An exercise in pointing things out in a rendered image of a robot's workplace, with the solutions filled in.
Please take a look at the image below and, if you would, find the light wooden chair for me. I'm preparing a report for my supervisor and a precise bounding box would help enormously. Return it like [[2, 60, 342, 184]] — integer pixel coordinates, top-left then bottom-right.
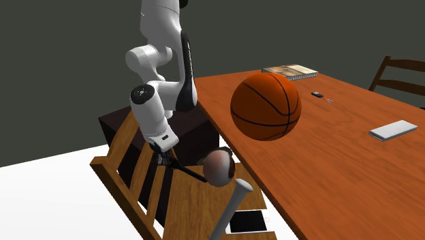
[[89, 109, 279, 240]]

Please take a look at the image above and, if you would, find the reddish brown wooden table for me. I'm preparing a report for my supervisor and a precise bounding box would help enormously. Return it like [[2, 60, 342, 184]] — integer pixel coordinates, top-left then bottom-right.
[[193, 67, 425, 240]]

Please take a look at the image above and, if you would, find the grey red ball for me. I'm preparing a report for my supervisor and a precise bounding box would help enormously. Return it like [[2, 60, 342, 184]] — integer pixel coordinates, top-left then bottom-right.
[[202, 147, 237, 188]]

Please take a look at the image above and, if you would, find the orange basketball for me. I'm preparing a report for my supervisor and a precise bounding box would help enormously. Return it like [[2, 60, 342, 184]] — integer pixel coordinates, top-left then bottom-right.
[[230, 72, 302, 142]]

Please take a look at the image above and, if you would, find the white flat tablet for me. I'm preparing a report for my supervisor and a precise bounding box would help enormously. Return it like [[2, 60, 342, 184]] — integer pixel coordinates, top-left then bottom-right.
[[368, 119, 419, 143]]

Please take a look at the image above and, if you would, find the spiral bound notebook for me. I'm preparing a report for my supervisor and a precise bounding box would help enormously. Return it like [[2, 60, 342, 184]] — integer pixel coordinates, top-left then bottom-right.
[[261, 63, 319, 82]]

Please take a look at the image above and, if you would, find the dark robot stand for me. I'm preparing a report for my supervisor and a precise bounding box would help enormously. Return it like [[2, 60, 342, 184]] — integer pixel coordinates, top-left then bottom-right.
[[98, 104, 221, 228]]

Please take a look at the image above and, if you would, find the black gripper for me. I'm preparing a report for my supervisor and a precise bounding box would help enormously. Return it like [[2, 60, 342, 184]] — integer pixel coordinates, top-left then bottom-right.
[[152, 142, 208, 183]]

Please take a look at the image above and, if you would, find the grey baseball bat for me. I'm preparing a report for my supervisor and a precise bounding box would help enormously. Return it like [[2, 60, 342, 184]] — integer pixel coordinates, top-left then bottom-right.
[[208, 178, 254, 240]]

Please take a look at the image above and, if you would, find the dark wooden chair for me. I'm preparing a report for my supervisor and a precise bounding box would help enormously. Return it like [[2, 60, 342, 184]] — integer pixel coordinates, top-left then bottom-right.
[[368, 55, 425, 111]]

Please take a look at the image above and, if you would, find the black car key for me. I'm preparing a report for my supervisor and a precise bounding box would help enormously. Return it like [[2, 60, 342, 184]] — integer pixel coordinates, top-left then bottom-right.
[[311, 91, 334, 104]]

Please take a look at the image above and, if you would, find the white phone with black screen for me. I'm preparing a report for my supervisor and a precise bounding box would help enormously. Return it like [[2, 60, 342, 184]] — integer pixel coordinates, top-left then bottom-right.
[[225, 209, 276, 235]]

